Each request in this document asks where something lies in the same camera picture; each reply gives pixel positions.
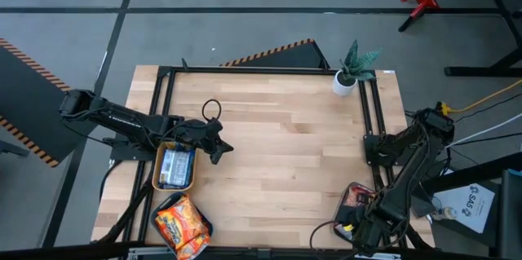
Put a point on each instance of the red Maruchan ramen pack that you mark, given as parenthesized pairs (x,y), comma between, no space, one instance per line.
(359,195)

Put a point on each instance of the black desk crossbar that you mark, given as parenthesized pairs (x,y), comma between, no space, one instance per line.
(469,174)

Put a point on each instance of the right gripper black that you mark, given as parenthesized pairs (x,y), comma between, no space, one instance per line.
(365,229)

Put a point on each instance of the blue Maruchan ramen pack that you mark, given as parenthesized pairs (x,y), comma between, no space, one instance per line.
(176,168)
(173,146)

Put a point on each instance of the black smartphone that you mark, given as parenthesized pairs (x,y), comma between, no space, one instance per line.
(424,207)

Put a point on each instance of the black hazard-striped floor panel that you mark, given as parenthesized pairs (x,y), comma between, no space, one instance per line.
(293,58)
(36,105)

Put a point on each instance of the small clear bottle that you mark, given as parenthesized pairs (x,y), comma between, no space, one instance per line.
(446,213)

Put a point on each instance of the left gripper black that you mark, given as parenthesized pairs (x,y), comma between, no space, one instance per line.
(202,131)

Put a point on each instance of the grey translucent plastic bin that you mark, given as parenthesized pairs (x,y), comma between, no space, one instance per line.
(341,195)

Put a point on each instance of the black desk frame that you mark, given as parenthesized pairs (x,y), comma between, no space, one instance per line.
(481,71)

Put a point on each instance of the orange Maruchan ramen pack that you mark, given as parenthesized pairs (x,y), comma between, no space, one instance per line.
(179,221)
(193,245)

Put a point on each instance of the white printed paper sheet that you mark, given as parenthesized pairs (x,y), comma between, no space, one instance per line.
(469,207)

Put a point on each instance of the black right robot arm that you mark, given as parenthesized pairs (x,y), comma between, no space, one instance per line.
(408,178)

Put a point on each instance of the black aluminium rig frame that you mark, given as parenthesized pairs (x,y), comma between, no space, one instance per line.
(244,69)

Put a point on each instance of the potted snake plant white pot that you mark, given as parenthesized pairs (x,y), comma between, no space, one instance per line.
(343,85)

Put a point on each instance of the dark grey cabinet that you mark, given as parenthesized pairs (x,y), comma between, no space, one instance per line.
(511,219)

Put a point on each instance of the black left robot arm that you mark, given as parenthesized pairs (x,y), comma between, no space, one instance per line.
(122,119)

